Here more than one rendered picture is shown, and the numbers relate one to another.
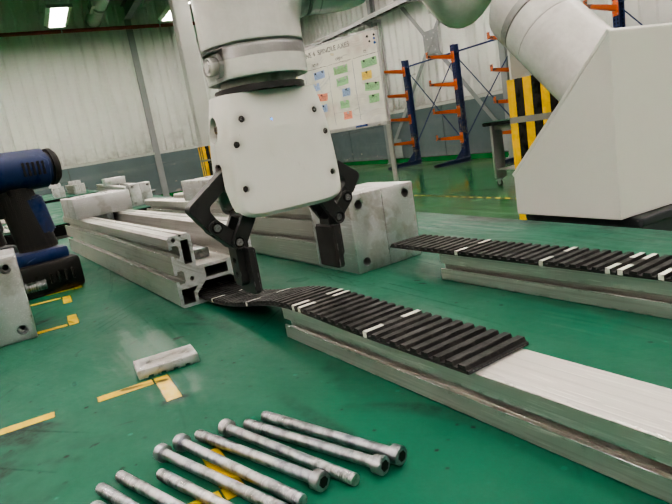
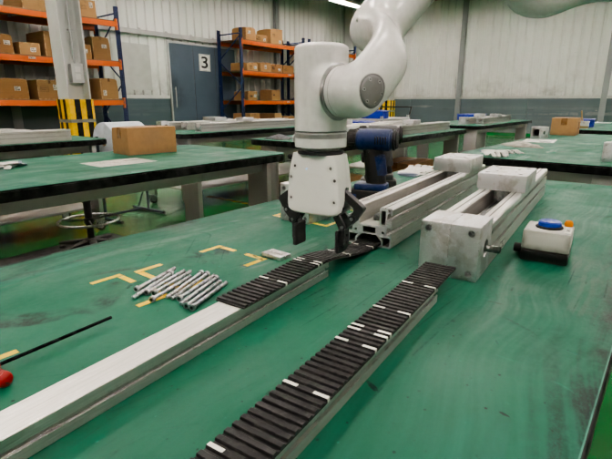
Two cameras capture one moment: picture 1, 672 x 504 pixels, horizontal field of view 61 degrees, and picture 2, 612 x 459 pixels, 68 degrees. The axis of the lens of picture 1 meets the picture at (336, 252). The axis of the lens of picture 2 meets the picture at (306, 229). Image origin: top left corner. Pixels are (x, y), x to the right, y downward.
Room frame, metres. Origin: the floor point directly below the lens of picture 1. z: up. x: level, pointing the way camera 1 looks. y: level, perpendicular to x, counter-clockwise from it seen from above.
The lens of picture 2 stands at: (0.15, -0.63, 1.07)
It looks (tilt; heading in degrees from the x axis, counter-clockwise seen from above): 16 degrees down; 65
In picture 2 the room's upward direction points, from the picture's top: straight up
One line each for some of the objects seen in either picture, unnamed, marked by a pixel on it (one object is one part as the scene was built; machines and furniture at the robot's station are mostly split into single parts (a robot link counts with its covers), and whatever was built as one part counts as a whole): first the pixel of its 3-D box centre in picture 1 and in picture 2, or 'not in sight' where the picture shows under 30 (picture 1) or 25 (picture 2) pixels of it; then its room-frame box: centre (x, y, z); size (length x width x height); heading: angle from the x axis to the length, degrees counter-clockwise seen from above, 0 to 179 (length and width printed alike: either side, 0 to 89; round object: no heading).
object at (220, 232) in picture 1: (231, 257); (293, 224); (0.46, 0.09, 0.86); 0.03 x 0.03 x 0.07; 32
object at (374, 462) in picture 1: (308, 442); (204, 292); (0.29, 0.03, 0.78); 0.11 x 0.01 x 0.01; 48
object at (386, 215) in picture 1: (371, 223); (462, 245); (0.73, -0.05, 0.83); 0.12 x 0.09 x 0.10; 122
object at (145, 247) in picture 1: (131, 240); (432, 194); (1.00, 0.35, 0.82); 0.80 x 0.10 x 0.09; 32
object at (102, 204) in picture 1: (96, 210); (458, 166); (1.21, 0.49, 0.87); 0.16 x 0.11 x 0.07; 32
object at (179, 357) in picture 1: (166, 361); (276, 254); (0.46, 0.16, 0.78); 0.05 x 0.03 x 0.01; 114
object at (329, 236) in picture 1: (338, 228); (348, 233); (0.52, -0.01, 0.86); 0.03 x 0.03 x 0.07; 32
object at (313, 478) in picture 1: (254, 455); (197, 286); (0.28, 0.06, 0.78); 0.11 x 0.01 x 0.01; 47
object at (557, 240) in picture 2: not in sight; (542, 240); (0.93, -0.06, 0.81); 0.10 x 0.08 x 0.06; 122
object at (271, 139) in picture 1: (269, 143); (320, 178); (0.49, 0.04, 0.95); 0.10 x 0.07 x 0.11; 122
